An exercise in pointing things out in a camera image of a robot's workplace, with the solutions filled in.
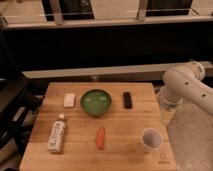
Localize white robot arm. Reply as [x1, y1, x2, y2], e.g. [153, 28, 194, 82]
[156, 61, 213, 126]

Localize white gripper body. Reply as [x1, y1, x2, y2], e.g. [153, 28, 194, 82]
[156, 86, 182, 126]

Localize white paper cup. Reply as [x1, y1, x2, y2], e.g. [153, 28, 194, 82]
[140, 128, 163, 153]

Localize green bowl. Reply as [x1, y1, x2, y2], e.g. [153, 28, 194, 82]
[80, 89, 112, 117]

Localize white plastic bottle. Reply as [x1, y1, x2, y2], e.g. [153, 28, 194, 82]
[47, 114, 65, 153]

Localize black eraser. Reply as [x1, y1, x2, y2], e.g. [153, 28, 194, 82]
[123, 92, 132, 109]

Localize wooden cutting board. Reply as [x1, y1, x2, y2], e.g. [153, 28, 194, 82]
[20, 82, 177, 171]

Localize white sponge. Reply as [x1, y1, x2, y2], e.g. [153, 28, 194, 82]
[63, 93, 76, 108]

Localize orange carrot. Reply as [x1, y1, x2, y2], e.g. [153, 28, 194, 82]
[96, 127, 105, 150]

